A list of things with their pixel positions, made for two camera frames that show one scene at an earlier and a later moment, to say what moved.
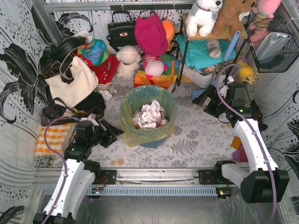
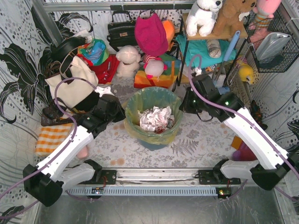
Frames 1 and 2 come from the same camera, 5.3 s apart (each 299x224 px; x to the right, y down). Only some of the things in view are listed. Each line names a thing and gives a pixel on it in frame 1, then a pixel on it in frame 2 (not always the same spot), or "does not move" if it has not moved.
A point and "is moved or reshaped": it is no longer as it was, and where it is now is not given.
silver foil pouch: (270, 44) does not move
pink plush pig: (153, 66) does not move
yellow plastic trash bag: (132, 100) is moved or reshaped
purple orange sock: (239, 155) does not move
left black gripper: (105, 133) → (114, 102)
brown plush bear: (228, 21) does not move
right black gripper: (210, 98) → (204, 82)
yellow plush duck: (245, 72) does not move
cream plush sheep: (128, 57) does not move
